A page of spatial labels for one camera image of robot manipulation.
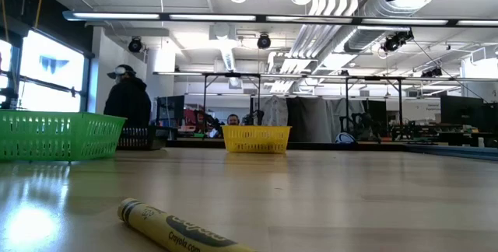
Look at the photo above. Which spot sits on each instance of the yellow crayon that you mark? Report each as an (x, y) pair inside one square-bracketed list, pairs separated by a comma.
[(167, 228)]

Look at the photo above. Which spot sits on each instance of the beam with light strips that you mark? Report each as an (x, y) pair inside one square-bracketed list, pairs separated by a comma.
[(404, 21)]

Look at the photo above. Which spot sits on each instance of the black ceiling lamp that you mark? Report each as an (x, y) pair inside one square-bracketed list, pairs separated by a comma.
[(264, 41), (135, 45)]

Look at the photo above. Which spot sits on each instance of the black curtain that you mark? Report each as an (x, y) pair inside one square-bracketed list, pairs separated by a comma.
[(379, 112), (307, 120)]

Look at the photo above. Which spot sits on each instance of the grey curtain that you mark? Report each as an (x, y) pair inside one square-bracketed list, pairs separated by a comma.
[(334, 108), (274, 110)]

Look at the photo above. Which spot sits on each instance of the person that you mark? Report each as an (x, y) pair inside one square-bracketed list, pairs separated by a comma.
[(233, 120), (128, 100)]

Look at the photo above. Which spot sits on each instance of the black monitor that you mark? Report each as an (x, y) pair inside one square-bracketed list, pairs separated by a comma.
[(463, 110), (171, 108)]

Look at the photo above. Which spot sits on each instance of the red cabinet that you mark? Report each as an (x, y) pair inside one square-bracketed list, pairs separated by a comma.
[(189, 116)]

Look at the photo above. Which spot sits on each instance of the yellow plastic basket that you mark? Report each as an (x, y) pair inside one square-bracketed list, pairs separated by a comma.
[(257, 139)]

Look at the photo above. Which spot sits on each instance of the black and white ball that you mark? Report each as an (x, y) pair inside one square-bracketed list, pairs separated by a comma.
[(345, 138)]

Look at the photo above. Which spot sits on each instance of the black plastic basket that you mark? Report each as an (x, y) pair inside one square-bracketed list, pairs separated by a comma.
[(144, 137)]

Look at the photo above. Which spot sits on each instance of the bright window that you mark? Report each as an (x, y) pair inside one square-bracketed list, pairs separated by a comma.
[(50, 88)]

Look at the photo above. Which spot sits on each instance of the green plastic basket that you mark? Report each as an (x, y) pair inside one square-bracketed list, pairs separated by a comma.
[(58, 139)]

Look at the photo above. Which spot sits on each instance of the silver ventilation duct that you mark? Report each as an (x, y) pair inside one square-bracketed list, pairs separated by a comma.
[(369, 11)]

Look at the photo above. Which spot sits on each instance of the black overhead camera rig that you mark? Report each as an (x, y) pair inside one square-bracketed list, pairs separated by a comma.
[(432, 72), (397, 40)]

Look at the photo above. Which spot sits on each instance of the distant black workstation frame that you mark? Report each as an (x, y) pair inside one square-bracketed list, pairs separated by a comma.
[(233, 74)]

